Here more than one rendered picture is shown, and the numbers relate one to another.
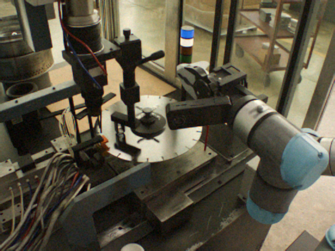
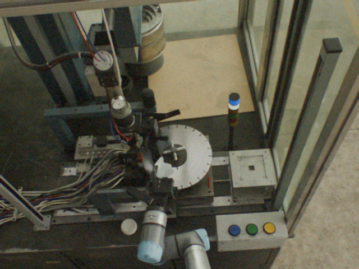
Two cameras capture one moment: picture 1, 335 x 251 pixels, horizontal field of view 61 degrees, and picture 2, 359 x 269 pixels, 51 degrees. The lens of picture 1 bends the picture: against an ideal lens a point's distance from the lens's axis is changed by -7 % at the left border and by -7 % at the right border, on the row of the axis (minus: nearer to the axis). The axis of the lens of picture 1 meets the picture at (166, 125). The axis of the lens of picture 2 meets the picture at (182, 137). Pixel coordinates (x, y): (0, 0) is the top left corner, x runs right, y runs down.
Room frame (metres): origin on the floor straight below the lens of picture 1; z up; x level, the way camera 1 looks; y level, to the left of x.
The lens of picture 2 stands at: (0.15, -0.55, 2.39)
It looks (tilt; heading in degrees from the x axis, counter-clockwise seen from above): 57 degrees down; 43
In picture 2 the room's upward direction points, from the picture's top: 7 degrees counter-clockwise
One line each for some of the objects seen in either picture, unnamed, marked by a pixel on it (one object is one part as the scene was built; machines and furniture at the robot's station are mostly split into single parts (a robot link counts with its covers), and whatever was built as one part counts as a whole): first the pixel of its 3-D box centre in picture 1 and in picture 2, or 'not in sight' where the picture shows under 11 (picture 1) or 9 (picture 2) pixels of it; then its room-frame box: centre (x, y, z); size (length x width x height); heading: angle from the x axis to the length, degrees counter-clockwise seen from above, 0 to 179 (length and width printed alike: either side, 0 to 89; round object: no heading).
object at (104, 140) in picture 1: (91, 150); (130, 158); (0.61, 0.21, 0.95); 0.10 x 0.03 x 0.07; 129
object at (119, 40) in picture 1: (128, 67); (151, 134); (0.67, 0.10, 1.17); 0.06 x 0.05 x 0.20; 120
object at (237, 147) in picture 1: (230, 125); (250, 175); (0.90, -0.24, 0.82); 0.18 x 0.18 x 0.15; 39
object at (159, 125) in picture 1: (148, 121); (174, 153); (0.74, 0.06, 0.96); 0.11 x 0.11 x 0.03
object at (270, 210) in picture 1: (276, 186); (160, 250); (0.35, -0.20, 1.11); 0.11 x 0.08 x 0.11; 139
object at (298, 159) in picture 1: (288, 152); (151, 243); (0.33, -0.19, 1.21); 0.11 x 0.08 x 0.09; 30
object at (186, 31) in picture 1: (187, 31); (234, 98); (1.02, -0.06, 1.14); 0.05 x 0.04 x 0.03; 39
